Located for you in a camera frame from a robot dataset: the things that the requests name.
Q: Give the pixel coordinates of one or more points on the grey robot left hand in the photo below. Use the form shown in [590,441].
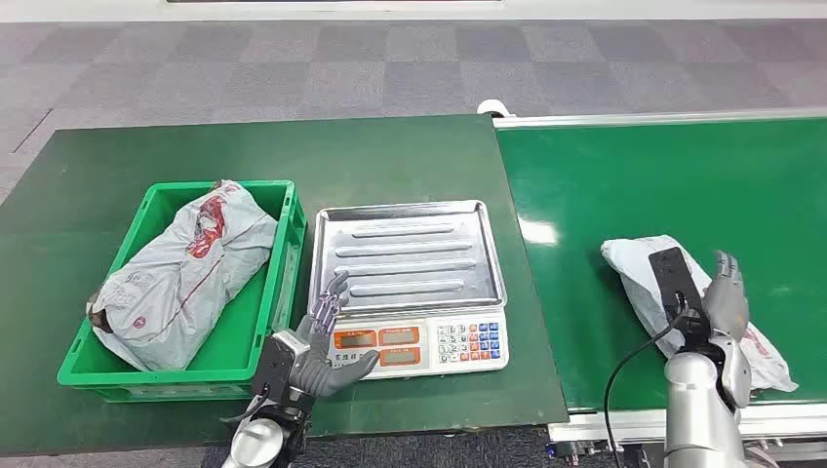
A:
[316,374]

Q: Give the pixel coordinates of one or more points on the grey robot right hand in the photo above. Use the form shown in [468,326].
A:
[727,307]

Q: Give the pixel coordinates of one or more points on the grey package thin red lines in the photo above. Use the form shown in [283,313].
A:
[630,265]

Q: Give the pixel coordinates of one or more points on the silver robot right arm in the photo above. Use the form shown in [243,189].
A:
[698,413]

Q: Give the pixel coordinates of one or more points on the green conveyor belt machine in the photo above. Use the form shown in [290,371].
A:
[646,187]

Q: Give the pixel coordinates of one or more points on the grey package large red print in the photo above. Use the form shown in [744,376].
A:
[181,284]

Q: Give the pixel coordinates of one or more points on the green plastic crate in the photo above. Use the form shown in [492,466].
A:
[245,329]

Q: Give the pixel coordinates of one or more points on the white scale with steel tray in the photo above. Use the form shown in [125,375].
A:
[407,258]

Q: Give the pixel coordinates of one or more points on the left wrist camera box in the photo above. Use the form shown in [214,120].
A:
[274,365]

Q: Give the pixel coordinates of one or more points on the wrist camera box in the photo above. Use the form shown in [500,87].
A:
[274,365]
[672,278]

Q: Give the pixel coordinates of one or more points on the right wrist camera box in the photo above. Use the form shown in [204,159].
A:
[672,278]

